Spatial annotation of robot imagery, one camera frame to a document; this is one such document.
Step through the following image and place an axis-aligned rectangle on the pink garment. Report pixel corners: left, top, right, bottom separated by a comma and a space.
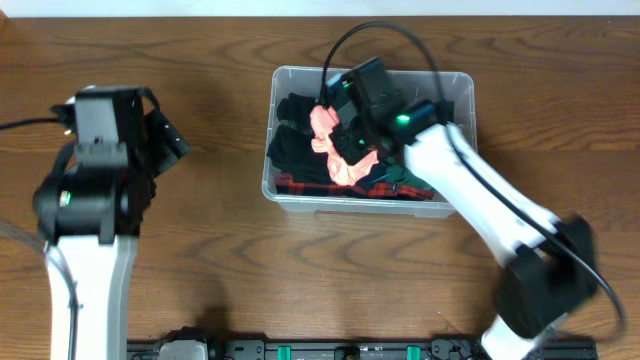
310, 105, 379, 186

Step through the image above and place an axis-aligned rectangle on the dark green garment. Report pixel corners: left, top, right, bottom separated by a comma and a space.
372, 99, 456, 194

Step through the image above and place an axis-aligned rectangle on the black garment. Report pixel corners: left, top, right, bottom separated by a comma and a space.
267, 93, 332, 184

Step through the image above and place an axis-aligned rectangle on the red plaid flannel shirt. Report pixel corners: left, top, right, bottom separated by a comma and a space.
275, 173, 435, 201

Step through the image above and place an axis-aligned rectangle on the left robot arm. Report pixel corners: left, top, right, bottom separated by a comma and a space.
33, 86, 191, 359

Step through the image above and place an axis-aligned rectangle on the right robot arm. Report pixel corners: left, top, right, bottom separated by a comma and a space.
321, 58, 601, 359

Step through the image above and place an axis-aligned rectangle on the clear plastic storage bin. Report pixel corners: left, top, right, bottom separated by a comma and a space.
262, 65, 454, 218

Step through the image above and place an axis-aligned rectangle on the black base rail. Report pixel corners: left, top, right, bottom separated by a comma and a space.
127, 327, 600, 360

